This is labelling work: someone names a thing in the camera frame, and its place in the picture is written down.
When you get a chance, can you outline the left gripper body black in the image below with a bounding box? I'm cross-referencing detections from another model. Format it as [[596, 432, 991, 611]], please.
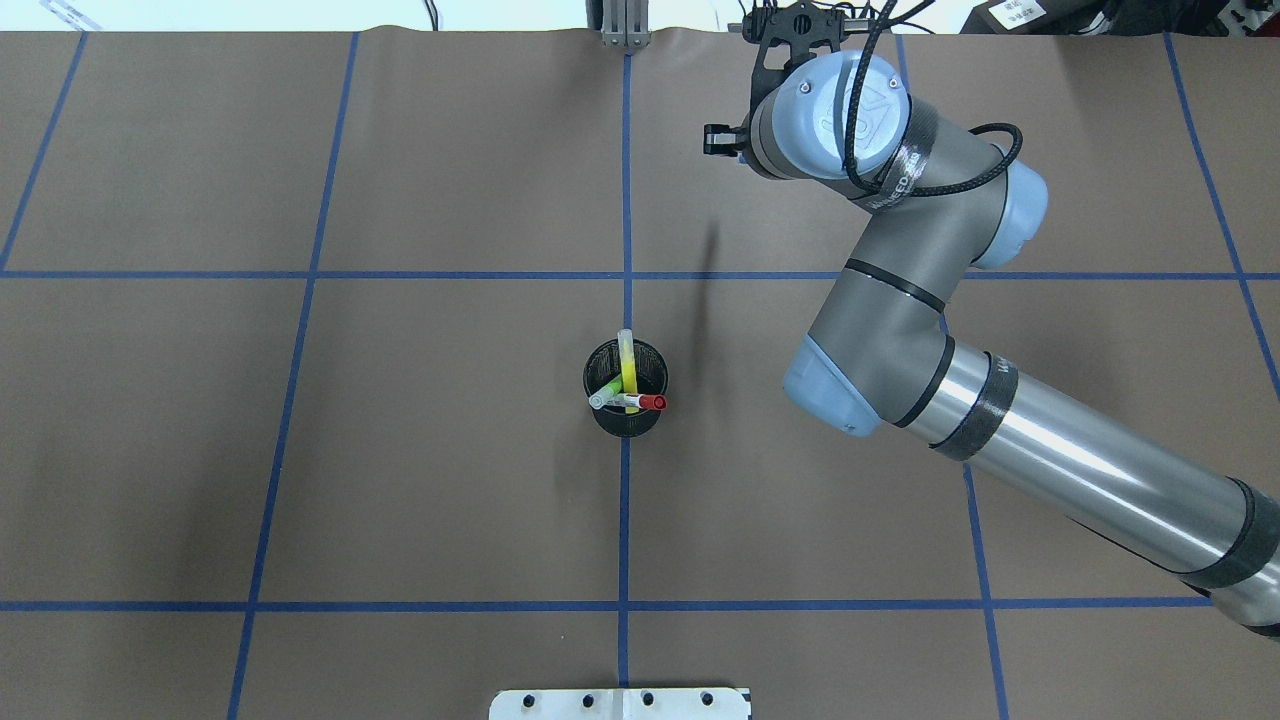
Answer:
[[703, 123, 751, 159]]

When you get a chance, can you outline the black mesh pen cup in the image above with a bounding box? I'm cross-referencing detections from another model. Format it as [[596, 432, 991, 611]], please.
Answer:
[[582, 340, 668, 439]]

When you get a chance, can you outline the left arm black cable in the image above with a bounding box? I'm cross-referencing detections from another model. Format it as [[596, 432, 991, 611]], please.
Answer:
[[845, 0, 1024, 196]]

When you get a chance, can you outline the red capped white marker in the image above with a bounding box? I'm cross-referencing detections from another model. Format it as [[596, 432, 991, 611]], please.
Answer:
[[605, 393, 668, 411]]

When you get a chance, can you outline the yellow highlighter pen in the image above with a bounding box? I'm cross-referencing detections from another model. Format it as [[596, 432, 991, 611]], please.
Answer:
[[617, 328, 640, 395]]

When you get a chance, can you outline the aluminium frame post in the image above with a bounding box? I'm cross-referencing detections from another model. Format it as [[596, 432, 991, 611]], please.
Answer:
[[588, 0, 652, 51]]

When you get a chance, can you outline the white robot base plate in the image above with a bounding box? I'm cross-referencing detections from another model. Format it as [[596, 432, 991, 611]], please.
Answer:
[[488, 687, 754, 719]]

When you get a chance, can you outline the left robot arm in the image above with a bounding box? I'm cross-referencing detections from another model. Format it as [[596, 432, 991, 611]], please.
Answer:
[[700, 50, 1279, 641]]

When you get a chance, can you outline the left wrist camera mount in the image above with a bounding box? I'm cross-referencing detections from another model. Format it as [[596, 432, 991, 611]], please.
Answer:
[[727, 1, 870, 111]]

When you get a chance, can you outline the green highlighter pen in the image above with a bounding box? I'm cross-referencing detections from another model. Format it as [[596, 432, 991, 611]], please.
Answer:
[[588, 374, 625, 410]]

